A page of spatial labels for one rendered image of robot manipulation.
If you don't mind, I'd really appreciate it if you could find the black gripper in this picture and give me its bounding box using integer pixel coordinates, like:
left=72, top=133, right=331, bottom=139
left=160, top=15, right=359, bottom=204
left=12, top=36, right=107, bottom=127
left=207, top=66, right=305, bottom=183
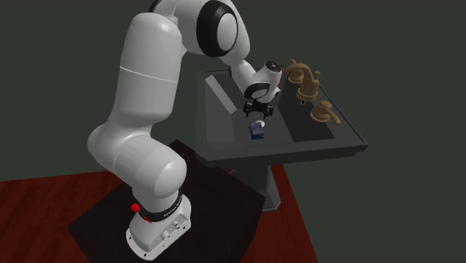
left=242, top=98, right=275, bottom=118

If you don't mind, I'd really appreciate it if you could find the dark blue box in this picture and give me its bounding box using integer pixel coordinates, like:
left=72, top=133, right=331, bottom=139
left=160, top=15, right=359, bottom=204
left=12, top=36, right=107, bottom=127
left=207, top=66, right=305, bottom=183
left=249, top=122, right=266, bottom=140

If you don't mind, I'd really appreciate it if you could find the bronze faucet spout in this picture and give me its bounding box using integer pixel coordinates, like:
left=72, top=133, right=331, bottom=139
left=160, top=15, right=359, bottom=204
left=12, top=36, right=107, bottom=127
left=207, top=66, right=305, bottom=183
left=283, top=64, right=320, bottom=102

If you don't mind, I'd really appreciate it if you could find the dark robot stand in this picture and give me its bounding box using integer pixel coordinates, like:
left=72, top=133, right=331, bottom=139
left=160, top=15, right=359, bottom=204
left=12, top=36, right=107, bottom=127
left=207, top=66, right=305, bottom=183
left=66, top=138, right=267, bottom=263

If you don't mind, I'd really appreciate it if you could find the dark grey pedestal sink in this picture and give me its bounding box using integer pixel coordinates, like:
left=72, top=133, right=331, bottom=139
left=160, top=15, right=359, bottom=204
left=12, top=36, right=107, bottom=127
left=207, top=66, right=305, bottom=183
left=195, top=67, right=370, bottom=213

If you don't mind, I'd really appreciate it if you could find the bronze faucet handle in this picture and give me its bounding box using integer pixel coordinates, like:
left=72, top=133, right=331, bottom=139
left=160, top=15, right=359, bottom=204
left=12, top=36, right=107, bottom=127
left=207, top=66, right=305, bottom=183
left=310, top=100, right=342, bottom=126
left=288, top=58, right=306, bottom=84

